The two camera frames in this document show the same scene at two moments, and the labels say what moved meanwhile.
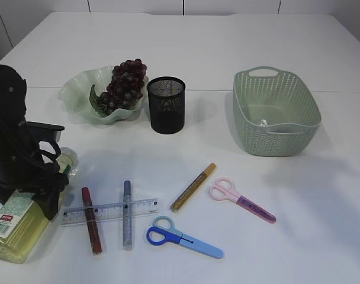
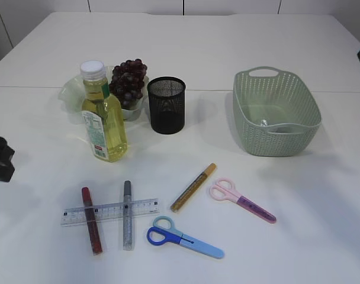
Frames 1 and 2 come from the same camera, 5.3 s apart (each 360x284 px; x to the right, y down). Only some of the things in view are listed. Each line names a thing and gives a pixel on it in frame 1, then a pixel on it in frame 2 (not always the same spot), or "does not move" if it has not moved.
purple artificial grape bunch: x=125 y=87 does not move
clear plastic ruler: x=84 y=215 does not move
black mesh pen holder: x=167 y=102 does not move
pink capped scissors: x=224 y=189 does not move
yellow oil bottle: x=18 y=223 -> x=103 y=119
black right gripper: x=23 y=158 -> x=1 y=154
